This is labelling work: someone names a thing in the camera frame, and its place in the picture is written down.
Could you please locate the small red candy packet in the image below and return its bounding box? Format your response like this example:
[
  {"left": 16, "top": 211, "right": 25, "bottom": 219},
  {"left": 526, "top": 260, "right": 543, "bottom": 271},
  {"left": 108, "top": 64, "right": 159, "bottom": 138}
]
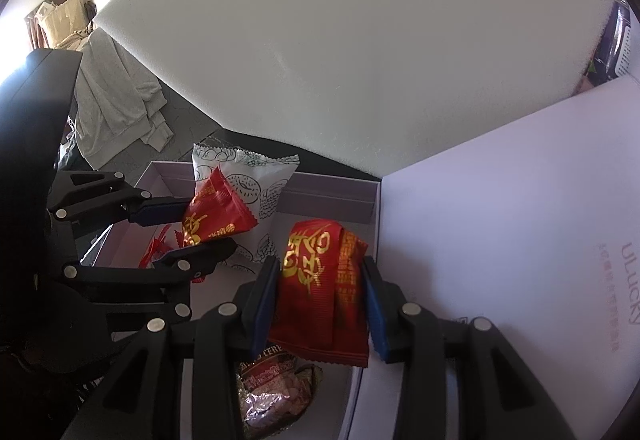
[{"left": 181, "top": 167, "right": 258, "bottom": 248}]

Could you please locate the white foam sheet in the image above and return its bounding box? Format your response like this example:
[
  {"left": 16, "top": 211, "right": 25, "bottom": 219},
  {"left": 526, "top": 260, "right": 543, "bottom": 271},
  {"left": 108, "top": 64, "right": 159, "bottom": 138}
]
[{"left": 92, "top": 0, "right": 618, "bottom": 173}]

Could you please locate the red gold snack packet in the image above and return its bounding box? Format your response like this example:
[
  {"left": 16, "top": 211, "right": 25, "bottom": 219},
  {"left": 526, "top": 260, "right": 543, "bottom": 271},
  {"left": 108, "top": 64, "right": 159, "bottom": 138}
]
[{"left": 268, "top": 219, "right": 371, "bottom": 368}]

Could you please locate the dark foil cereal packet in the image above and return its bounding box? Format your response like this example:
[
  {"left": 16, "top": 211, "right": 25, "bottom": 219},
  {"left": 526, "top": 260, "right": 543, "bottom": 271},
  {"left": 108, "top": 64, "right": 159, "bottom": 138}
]
[{"left": 235, "top": 347, "right": 325, "bottom": 440}]

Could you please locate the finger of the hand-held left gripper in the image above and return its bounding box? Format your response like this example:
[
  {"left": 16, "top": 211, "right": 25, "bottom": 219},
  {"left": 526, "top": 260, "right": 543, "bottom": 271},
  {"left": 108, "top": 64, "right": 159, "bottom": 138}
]
[
  {"left": 61, "top": 237, "right": 239, "bottom": 322},
  {"left": 47, "top": 170, "right": 189, "bottom": 227}
]

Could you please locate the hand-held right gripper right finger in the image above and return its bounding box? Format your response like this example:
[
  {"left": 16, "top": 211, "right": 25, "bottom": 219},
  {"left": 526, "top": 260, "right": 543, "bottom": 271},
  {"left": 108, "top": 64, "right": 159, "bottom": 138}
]
[{"left": 362, "top": 255, "right": 576, "bottom": 440}]

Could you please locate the grey sweatshirt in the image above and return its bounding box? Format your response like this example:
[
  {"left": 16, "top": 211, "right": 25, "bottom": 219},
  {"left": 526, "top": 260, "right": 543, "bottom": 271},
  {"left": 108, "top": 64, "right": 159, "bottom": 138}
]
[{"left": 74, "top": 28, "right": 175, "bottom": 171}]

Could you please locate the white gift box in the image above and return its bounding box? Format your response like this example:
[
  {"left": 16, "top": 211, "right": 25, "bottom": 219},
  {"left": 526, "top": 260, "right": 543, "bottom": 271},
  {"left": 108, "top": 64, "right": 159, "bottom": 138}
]
[{"left": 80, "top": 75, "right": 640, "bottom": 440}]

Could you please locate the pile of clothes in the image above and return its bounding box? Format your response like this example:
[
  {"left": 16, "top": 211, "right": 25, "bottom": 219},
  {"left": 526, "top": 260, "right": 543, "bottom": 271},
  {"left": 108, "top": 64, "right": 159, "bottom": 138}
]
[{"left": 30, "top": 0, "right": 98, "bottom": 51}]

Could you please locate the small red candy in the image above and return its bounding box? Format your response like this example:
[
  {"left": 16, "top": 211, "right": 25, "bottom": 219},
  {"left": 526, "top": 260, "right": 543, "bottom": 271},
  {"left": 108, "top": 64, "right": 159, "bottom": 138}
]
[{"left": 139, "top": 225, "right": 183, "bottom": 271}]

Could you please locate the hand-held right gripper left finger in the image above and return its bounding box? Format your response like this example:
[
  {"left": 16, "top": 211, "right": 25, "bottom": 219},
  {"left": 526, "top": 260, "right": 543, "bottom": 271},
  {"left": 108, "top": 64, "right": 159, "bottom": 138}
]
[{"left": 60, "top": 255, "right": 281, "bottom": 440}]

